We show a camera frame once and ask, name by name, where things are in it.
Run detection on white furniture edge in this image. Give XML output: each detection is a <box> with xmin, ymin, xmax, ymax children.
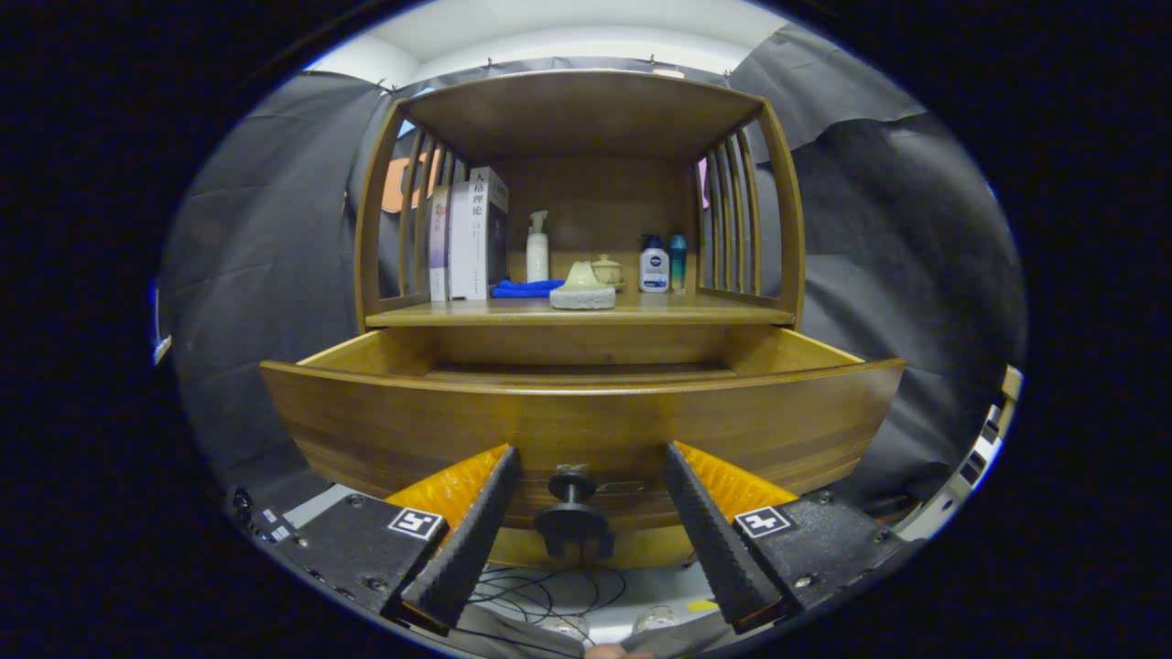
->
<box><xmin>897</xmin><ymin>364</ymin><xmax>1024</xmax><ymax>541</ymax></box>

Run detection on white pump bottle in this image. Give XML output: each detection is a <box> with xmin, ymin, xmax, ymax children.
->
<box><xmin>526</xmin><ymin>211</ymin><xmax>550</xmax><ymax>283</ymax></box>

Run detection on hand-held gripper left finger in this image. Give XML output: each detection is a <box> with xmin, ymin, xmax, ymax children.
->
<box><xmin>261</xmin><ymin>444</ymin><xmax>523</xmax><ymax>634</ymax></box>

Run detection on wooden drawer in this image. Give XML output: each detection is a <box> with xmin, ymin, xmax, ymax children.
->
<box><xmin>259</xmin><ymin>325</ymin><xmax>907</xmax><ymax>532</ymax></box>

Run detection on thick white book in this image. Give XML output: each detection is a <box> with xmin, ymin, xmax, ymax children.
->
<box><xmin>449</xmin><ymin>167</ymin><xmax>510</xmax><ymax>301</ymax></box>

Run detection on white edged panel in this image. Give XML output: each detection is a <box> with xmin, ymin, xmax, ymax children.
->
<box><xmin>151</xmin><ymin>284</ymin><xmax>175</xmax><ymax>367</ymax></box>

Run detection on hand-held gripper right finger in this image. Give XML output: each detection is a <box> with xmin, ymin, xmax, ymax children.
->
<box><xmin>663</xmin><ymin>440</ymin><xmax>903</xmax><ymax>634</ymax></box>

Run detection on thin pale purple book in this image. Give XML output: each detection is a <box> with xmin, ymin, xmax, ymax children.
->
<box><xmin>429</xmin><ymin>186</ymin><xmax>451</xmax><ymax>302</ymax></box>

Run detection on white lotion bottle blue cap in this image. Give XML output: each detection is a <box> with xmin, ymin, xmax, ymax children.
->
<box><xmin>639</xmin><ymin>235</ymin><xmax>671</xmax><ymax>294</ymax></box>

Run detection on wooden countertop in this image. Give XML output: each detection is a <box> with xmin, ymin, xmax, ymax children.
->
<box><xmin>364</xmin><ymin>291</ymin><xmax>796</xmax><ymax>329</ymax></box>

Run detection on black round drawer knob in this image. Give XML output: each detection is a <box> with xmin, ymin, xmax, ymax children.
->
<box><xmin>534</xmin><ymin>465</ymin><xmax>613</xmax><ymax>546</ymax></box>

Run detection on black electronic box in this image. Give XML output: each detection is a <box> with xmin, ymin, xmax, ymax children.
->
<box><xmin>229</xmin><ymin>487</ymin><xmax>308</xmax><ymax>550</ymax></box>

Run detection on grey scrub stone green handle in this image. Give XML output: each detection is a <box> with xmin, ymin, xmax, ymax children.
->
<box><xmin>549</xmin><ymin>261</ymin><xmax>617</xmax><ymax>311</ymax></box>

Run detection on wooden cabinet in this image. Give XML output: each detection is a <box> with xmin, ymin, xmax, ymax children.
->
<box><xmin>353</xmin><ymin>69</ymin><xmax>807</xmax><ymax>573</ymax></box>

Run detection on black floor cables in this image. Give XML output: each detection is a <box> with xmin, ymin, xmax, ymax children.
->
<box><xmin>453</xmin><ymin>563</ymin><xmax>633</xmax><ymax>659</ymax></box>

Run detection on blue folded cloth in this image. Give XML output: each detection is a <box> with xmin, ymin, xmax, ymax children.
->
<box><xmin>491</xmin><ymin>278</ymin><xmax>565</xmax><ymax>299</ymax></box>

